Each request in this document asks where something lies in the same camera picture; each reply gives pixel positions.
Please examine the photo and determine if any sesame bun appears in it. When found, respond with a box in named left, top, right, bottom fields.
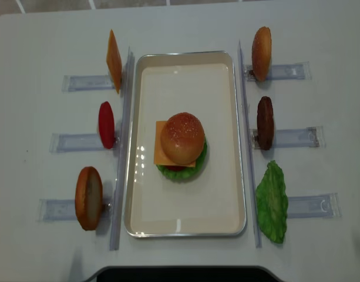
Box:
left=252, top=26, right=272, bottom=82
left=160, top=112, right=205, bottom=166

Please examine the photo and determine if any stacked cheese slice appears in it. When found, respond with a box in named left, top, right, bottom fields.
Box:
left=154, top=121, right=196, bottom=167

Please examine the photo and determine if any stacked tomato slice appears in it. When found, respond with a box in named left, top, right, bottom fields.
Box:
left=166, top=166, right=186, bottom=172

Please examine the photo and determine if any stacked green lettuce leaf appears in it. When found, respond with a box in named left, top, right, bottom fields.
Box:
left=156, top=138, right=208, bottom=182

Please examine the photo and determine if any upright red tomato slice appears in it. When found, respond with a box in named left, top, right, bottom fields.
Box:
left=98, top=101, right=116, bottom=149

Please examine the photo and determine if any upright brown meat patty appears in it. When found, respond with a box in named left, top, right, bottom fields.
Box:
left=257, top=96, right=274, bottom=150

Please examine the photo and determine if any upright cheese slice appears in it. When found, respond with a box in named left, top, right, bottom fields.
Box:
left=106, top=29, right=122, bottom=93

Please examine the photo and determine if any upright green lettuce leaf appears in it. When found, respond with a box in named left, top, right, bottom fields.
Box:
left=255, top=160, right=289, bottom=244

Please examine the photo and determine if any clear tomato pusher track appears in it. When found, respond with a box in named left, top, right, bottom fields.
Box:
left=49, top=133, right=107, bottom=154

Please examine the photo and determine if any clear cheese pusher track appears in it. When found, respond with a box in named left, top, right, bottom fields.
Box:
left=62, top=75, right=115, bottom=92

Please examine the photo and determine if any clear lettuce pusher track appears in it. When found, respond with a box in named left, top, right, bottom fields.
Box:
left=287, top=193, right=342, bottom=219

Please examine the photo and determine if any white metal serving tray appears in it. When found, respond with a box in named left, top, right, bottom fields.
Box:
left=124, top=51, right=246, bottom=238

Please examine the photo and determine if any upright bottom bun slice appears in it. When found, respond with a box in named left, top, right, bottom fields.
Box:
left=75, top=166, right=103, bottom=231

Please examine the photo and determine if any clear patty pusher track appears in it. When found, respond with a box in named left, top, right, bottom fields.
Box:
left=251, top=126, right=324, bottom=149

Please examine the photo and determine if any clear top bun track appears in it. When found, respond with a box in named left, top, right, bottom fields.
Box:
left=245, top=61, right=311, bottom=82

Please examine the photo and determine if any clear bun pusher track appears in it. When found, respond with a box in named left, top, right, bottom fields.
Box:
left=37, top=198, right=112, bottom=223

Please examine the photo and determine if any left clear acrylic rail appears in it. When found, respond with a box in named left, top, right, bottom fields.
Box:
left=109, top=50, right=135, bottom=251

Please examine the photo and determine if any clear acrylic rail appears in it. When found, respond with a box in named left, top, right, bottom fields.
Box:
left=238, top=41, right=262, bottom=249
left=109, top=50, right=135, bottom=251

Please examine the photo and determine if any right clear acrylic rail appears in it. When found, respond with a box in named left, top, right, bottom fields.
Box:
left=238, top=41, right=262, bottom=249

